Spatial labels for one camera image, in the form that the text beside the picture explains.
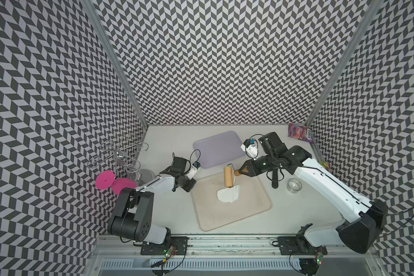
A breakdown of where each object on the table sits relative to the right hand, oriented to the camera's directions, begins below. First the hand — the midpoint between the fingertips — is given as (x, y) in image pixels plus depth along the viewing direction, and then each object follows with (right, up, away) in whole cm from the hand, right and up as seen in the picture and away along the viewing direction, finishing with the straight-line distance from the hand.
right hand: (243, 173), depth 72 cm
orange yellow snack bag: (+50, +1, +24) cm, 55 cm away
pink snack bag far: (+43, +19, +37) cm, 60 cm away
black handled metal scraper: (+21, -7, +20) cm, 30 cm away
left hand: (-26, -9, +20) cm, 34 cm away
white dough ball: (-5, -14, +15) cm, 21 cm away
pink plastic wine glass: (-53, -1, -8) cm, 54 cm away
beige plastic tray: (-13, -22, +11) cm, 28 cm away
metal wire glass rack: (-51, +8, -1) cm, 52 cm away
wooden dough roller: (-6, -2, +5) cm, 8 cm away
